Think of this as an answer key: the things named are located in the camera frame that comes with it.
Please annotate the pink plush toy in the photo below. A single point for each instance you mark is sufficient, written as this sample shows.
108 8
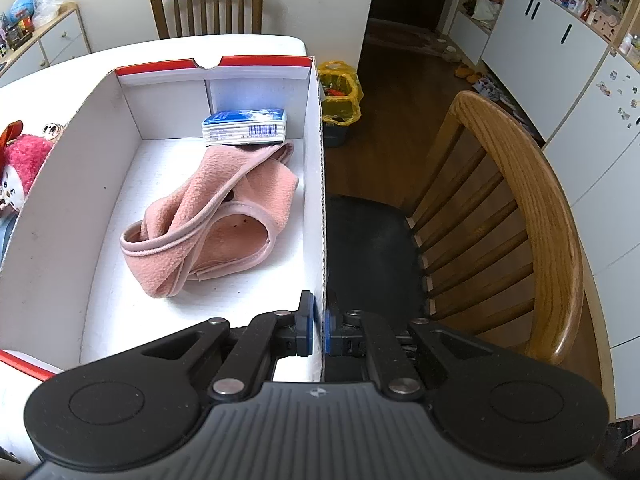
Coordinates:
27 160

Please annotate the small figure toy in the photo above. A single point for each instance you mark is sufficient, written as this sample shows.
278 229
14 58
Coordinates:
51 131

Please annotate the yellow plastic bag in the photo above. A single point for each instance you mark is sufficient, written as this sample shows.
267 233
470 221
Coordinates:
345 90

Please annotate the red satin cloth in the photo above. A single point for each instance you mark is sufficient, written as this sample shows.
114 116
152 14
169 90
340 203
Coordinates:
10 135

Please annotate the blue white tissue pack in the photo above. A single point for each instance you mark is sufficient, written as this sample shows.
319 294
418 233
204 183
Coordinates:
245 125

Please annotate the white bag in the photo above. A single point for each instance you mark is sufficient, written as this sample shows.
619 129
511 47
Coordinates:
482 10

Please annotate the wooden chair with black seat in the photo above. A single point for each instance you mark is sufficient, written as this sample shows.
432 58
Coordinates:
550 220

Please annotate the white cardboard box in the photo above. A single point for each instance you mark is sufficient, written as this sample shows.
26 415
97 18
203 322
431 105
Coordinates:
65 220

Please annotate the toy clutter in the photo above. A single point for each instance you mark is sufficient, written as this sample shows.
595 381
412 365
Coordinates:
15 32

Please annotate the brown door mat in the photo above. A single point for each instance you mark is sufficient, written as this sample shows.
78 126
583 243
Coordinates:
400 35

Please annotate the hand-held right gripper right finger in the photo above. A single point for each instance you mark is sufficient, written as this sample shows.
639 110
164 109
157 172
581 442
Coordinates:
330 332

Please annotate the yellow slippers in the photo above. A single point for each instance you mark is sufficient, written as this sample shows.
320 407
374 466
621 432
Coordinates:
467 72

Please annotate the pair of small shoes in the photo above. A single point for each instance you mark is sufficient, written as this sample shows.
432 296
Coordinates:
489 87

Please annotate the dark trash bin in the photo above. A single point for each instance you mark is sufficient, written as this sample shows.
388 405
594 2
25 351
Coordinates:
336 135

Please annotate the pink fleece cloth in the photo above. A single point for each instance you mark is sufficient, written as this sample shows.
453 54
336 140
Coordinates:
250 190

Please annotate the blue round toy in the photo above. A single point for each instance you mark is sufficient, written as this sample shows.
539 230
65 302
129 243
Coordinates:
22 7

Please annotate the white sideboard with drawers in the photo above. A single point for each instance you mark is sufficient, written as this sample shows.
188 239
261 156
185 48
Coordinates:
60 45

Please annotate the open white shelf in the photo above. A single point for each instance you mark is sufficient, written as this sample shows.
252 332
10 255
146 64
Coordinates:
467 35

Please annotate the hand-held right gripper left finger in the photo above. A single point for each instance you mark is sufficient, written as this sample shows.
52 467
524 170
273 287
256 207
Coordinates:
306 327

